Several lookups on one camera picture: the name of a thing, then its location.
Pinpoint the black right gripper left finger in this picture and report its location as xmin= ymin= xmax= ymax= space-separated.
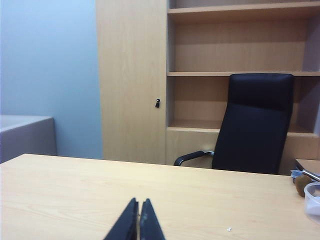
xmin=103 ymin=197 xmax=139 ymax=240

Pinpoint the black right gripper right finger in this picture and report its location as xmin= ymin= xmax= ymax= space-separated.
xmin=139 ymin=198 xmax=167 ymax=240

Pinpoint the grey low cabinet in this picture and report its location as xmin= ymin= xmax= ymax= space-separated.
xmin=0 ymin=114 xmax=57 ymax=165

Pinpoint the black office chair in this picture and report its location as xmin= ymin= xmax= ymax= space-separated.
xmin=173 ymin=72 xmax=296 ymax=176

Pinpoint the light wooden shelf cabinet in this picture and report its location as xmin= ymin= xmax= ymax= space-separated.
xmin=95 ymin=0 xmax=320 ymax=176

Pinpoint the brown kiwi fruit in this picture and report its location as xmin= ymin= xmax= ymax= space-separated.
xmin=295 ymin=174 xmax=311 ymax=198

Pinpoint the clear plastic container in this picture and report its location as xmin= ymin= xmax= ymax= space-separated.
xmin=303 ymin=181 xmax=320 ymax=217

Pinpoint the silver metal tool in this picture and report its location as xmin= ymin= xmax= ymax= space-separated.
xmin=289 ymin=168 xmax=320 ymax=183

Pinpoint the small wooden side table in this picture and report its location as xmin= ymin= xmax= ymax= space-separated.
xmin=294 ymin=157 xmax=320 ymax=174

